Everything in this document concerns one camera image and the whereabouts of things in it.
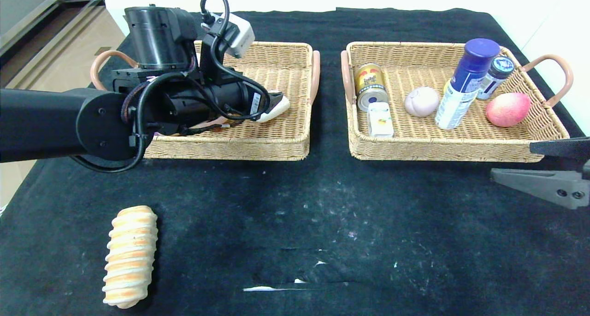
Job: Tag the pink bowl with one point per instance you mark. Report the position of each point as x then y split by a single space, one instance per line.
209 122

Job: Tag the wicker basket holding food items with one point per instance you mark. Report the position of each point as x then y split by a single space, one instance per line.
410 141

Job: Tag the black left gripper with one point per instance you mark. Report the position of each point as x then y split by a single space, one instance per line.
256 104

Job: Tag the wicker basket holding pink mug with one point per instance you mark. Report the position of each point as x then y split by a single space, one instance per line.
286 136

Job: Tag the gold drink can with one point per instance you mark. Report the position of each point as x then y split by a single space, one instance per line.
368 83

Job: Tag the small dark blue bottle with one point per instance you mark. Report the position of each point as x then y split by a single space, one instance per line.
497 76

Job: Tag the mauve round peach bun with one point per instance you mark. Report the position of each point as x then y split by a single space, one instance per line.
421 102

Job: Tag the red peach fruit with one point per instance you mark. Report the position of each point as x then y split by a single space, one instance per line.
507 109

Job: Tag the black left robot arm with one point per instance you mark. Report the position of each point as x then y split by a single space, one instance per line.
46 122

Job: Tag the striped orange bread roll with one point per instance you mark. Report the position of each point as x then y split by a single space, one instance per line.
129 260

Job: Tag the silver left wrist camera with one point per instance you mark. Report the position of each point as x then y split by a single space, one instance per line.
239 32

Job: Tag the white soap bar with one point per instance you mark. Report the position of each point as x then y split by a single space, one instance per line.
276 113

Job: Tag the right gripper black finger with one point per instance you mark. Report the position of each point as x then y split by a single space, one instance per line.
562 149
548 187

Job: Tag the small white juice carton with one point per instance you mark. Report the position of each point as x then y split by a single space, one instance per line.
380 120

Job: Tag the grey metal shelf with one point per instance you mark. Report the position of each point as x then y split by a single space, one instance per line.
27 12

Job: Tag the blue cap spray can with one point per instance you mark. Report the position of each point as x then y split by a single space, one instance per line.
461 95

